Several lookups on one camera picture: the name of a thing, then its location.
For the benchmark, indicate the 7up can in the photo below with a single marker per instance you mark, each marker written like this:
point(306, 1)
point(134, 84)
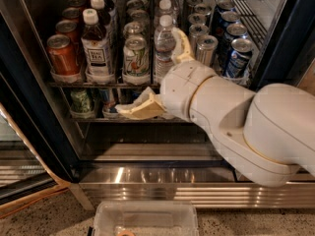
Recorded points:
point(133, 28)
point(136, 56)

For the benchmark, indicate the front tea bottle white cap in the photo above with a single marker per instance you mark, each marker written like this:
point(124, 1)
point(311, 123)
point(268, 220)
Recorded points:
point(96, 45)

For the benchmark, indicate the front orange soda can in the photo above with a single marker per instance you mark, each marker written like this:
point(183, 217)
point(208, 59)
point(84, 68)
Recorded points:
point(63, 55)

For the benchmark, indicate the front silver energy drink can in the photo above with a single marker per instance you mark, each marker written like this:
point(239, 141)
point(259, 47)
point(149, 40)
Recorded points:
point(206, 49)

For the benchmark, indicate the clear plastic bin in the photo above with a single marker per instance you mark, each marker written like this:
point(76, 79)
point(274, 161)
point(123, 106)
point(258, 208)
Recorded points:
point(145, 218)

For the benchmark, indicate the green can lower shelf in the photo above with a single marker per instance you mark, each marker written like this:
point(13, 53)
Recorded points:
point(82, 102)

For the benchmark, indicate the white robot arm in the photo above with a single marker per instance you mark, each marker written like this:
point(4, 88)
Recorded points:
point(220, 107)

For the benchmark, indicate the front 7up can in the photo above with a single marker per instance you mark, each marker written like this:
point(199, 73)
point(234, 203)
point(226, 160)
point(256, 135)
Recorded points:
point(136, 56)

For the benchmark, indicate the left fridge glass door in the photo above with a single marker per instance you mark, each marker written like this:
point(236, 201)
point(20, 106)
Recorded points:
point(25, 176)

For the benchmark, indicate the blue can lower shelf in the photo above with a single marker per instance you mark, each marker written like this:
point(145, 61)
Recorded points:
point(109, 99)

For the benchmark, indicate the wire fridge shelf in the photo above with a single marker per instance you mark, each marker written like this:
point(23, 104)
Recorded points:
point(125, 96)
point(256, 15)

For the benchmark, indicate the front blue pepsi can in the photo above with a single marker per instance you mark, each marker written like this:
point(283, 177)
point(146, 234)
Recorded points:
point(238, 58)

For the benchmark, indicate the lower wire fridge shelf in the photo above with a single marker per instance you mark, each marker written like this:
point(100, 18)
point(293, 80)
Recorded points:
point(125, 96)

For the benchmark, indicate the blue pepsi can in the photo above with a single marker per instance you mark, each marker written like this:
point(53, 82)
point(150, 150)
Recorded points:
point(223, 21)
point(222, 6)
point(231, 33)
point(238, 58)

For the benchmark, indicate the silver energy drink can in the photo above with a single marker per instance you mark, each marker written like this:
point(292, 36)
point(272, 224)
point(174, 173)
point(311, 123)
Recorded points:
point(206, 49)
point(195, 31)

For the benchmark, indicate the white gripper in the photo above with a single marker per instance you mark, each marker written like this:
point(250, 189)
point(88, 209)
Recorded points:
point(181, 87)

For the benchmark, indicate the top wire fridge shelf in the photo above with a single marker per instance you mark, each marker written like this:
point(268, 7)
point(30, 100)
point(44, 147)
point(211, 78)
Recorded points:
point(256, 15)

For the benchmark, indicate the orange soda can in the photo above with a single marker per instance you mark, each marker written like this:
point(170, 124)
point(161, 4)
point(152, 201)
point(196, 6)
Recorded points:
point(70, 29)
point(63, 55)
point(72, 14)

